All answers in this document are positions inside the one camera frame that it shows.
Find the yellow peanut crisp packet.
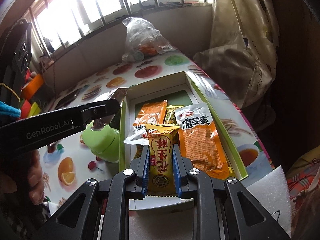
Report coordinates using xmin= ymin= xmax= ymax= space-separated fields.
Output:
xmin=145 ymin=124 xmax=180 ymax=197

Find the orange konjac snack pouch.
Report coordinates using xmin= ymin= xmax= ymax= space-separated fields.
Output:
xmin=124 ymin=100 xmax=168 ymax=145

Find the person's left hand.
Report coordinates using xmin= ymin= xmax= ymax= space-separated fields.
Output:
xmin=27 ymin=150 xmax=44 ymax=205

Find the black smartphone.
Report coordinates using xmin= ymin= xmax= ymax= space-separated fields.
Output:
xmin=55 ymin=88 xmax=81 ymax=110

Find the red woven box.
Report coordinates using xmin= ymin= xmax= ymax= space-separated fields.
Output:
xmin=20 ymin=100 xmax=31 ymax=119

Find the yellow-green box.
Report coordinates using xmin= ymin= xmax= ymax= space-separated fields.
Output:
xmin=28 ymin=102 xmax=41 ymax=117

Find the green cosmetic jar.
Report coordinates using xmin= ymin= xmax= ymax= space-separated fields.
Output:
xmin=82 ymin=122 xmax=120 ymax=163

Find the orange storage box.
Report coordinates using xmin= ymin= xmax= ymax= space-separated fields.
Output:
xmin=21 ymin=74 xmax=44 ymax=100

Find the fruit print tablecloth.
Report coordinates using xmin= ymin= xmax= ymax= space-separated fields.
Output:
xmin=40 ymin=51 xmax=273 ymax=212

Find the white foam sheet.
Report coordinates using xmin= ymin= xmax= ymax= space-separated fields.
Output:
xmin=49 ymin=165 xmax=293 ymax=240

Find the clear plastic bag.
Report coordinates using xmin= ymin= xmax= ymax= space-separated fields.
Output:
xmin=121 ymin=17 xmax=176 ymax=63

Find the green cardboard box tray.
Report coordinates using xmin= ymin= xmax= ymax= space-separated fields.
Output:
xmin=118 ymin=71 xmax=249 ymax=214

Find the cream patterned curtain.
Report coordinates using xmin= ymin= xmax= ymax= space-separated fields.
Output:
xmin=193 ymin=0 xmax=279 ymax=108

